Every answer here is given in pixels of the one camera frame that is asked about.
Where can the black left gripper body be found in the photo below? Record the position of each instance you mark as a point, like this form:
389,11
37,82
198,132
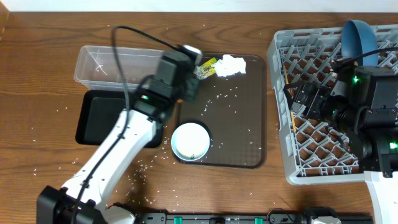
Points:
191,88

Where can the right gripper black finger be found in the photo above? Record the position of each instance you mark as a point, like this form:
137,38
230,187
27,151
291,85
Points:
297,84
289,99

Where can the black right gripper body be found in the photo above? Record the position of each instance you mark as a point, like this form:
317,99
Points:
298,101

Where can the yellow foil snack wrapper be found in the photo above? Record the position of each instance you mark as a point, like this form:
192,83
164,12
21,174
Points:
205,70

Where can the white tissue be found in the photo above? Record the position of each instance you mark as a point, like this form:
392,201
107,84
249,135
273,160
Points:
229,65

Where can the light blue rice bowl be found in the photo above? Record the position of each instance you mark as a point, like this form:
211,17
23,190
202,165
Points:
190,142

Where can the large blue bowl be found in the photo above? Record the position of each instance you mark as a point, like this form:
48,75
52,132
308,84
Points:
357,38

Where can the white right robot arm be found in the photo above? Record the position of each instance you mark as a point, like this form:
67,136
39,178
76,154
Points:
372,135

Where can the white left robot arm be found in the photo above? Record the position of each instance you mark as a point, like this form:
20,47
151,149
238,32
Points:
83,198

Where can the grey dishwasher rack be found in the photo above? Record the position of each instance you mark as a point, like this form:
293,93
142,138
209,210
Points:
317,153

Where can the wooden chopstick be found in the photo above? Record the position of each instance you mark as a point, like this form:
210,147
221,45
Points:
291,113

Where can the dark brown serving tray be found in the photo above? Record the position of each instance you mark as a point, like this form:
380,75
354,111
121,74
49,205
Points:
233,110

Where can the black plastic bin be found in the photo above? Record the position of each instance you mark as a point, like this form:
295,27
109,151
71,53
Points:
101,109

